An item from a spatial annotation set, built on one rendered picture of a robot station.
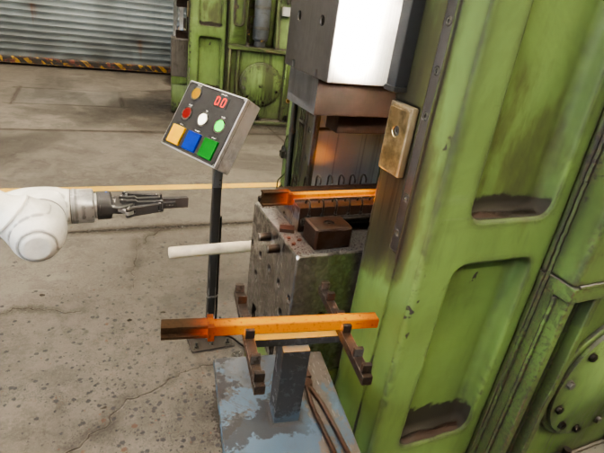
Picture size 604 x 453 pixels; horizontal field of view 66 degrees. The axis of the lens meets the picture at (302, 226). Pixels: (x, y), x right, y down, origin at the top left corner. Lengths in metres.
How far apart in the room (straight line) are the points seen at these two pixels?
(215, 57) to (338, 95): 4.99
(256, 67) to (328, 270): 5.02
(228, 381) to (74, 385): 1.11
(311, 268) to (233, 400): 0.41
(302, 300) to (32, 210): 0.72
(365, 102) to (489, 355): 0.85
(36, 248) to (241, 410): 0.58
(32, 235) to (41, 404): 1.20
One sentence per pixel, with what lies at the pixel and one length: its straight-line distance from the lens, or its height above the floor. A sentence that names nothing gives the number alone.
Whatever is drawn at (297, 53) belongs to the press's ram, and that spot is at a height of 1.41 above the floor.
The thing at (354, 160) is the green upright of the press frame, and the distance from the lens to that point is 1.74.
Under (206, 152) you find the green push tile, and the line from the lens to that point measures 1.79.
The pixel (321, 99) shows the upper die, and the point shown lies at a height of 1.31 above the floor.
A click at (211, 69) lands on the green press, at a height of 0.62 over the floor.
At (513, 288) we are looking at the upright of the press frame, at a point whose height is 0.89.
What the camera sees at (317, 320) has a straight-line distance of 1.02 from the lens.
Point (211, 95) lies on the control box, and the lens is 1.90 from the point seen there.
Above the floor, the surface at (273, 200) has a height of 0.99.
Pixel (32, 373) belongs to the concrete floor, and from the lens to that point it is 2.35.
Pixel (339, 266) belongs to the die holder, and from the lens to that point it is 1.37.
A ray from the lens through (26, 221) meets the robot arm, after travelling 1.13.
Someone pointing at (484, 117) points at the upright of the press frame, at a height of 1.37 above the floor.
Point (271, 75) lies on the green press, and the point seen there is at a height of 0.64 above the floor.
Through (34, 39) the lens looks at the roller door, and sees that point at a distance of 9.28.
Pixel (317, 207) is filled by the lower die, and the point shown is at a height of 0.99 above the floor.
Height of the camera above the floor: 1.55
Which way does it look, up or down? 26 degrees down
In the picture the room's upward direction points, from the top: 8 degrees clockwise
